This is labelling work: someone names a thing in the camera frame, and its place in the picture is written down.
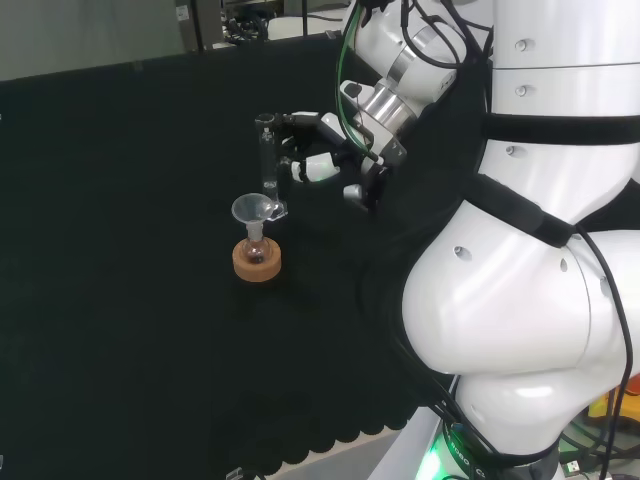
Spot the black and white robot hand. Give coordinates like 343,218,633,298
272,110,407,202

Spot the clear glass graduated cylinder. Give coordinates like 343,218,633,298
254,113,291,223

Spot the clear plastic funnel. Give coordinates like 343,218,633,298
230,194,282,236

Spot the small round-bottom glass flask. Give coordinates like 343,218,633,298
239,230,274,265

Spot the black cloth with scalloped edge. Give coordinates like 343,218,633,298
0,31,454,467

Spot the yellow stop button box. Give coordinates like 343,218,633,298
586,388,640,437

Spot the green cable on arm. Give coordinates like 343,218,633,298
335,0,382,162

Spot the round cork ring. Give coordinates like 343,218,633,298
232,238,283,283

